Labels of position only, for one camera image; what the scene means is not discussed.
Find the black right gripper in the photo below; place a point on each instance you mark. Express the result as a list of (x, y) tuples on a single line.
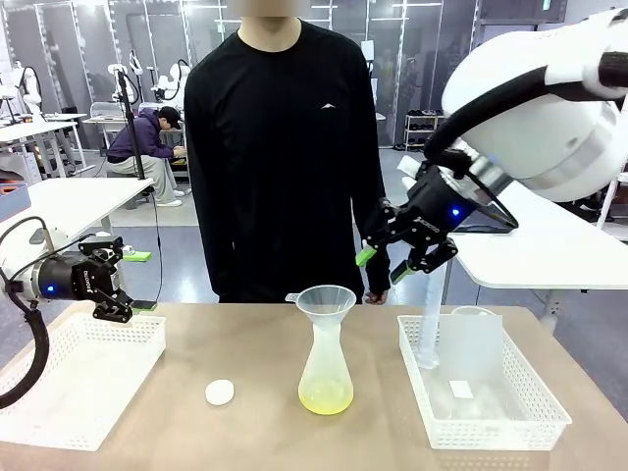
[(436, 206)]

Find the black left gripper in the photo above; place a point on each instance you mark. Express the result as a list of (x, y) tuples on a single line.
[(73, 277)]

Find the clear graduated cylinder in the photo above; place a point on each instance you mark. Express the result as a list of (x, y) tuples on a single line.
[(430, 333)]

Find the clear plastic funnel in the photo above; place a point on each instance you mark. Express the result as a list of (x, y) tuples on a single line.
[(326, 301)]

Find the clear plastic beaker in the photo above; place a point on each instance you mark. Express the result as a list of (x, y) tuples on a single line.
[(471, 343)]

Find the frosted plastic conical flask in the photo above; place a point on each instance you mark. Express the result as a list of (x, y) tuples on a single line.
[(326, 363)]

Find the white round flask stopper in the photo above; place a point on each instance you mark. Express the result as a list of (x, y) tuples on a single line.
[(220, 392)]

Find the white perforated plastic basket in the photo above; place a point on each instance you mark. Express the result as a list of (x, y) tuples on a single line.
[(73, 373), (490, 434)]

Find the person's left forearm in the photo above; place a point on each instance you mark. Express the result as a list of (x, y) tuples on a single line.
[(379, 279)]

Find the white lab robot arm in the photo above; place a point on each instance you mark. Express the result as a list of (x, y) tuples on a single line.
[(174, 73), (30, 93)]

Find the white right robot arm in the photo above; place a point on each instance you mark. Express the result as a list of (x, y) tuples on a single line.
[(539, 122)]

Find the person's left hand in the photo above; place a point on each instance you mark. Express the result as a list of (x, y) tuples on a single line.
[(378, 296)]

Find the shoe rack with shoes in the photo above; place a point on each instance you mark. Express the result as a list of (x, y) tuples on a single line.
[(422, 128)]

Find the blue grey storage bin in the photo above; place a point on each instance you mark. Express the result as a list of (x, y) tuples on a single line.
[(12, 201)]

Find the seated person in purple hoodie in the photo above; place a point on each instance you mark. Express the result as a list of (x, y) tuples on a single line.
[(142, 142)]

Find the person in black sweater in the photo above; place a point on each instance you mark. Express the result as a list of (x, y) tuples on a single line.
[(279, 162)]

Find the white paper label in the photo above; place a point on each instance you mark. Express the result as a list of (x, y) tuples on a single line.
[(461, 389)]

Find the black tripod stand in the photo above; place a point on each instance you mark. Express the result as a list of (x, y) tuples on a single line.
[(128, 113)]

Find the yellow liquid solution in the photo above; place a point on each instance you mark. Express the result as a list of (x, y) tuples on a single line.
[(326, 401)]

